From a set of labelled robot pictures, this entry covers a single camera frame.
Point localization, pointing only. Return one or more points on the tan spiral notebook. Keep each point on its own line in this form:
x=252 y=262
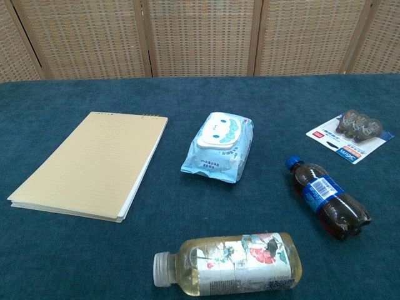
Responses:
x=87 y=162

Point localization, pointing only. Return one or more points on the light blue wet wipes pack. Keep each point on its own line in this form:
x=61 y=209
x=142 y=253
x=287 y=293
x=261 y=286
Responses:
x=215 y=147

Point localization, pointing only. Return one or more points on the teal velvet tablecloth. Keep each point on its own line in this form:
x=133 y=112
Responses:
x=187 y=203

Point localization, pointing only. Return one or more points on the woven wooden folding screen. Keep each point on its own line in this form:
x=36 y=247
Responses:
x=200 y=37

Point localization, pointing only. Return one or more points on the floral label tea bottle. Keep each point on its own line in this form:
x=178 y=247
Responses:
x=231 y=265

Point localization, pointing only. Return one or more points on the blue label cola bottle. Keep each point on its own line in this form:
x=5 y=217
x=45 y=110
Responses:
x=325 y=193

